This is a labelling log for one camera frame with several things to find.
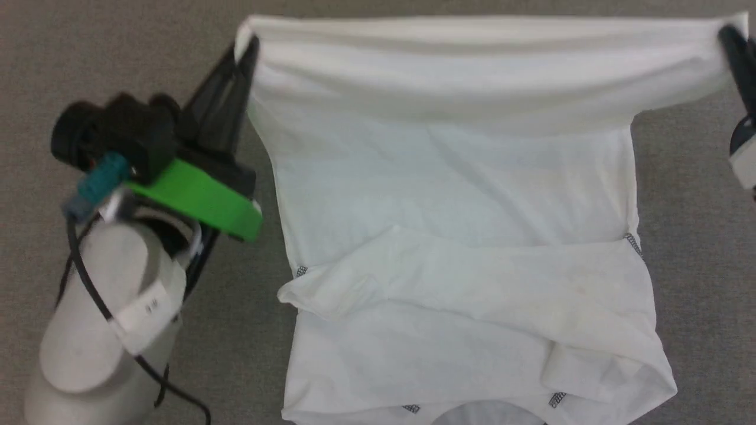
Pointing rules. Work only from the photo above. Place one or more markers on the white t-shirt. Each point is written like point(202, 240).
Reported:
point(460, 236)

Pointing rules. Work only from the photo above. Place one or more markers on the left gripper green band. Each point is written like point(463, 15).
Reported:
point(201, 192)

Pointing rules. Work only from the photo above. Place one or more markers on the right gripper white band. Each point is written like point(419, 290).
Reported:
point(745, 150)

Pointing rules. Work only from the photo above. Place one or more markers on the black cylindrical wrist module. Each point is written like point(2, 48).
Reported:
point(74, 136)

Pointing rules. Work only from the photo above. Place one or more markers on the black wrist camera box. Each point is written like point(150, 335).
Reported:
point(142, 133)

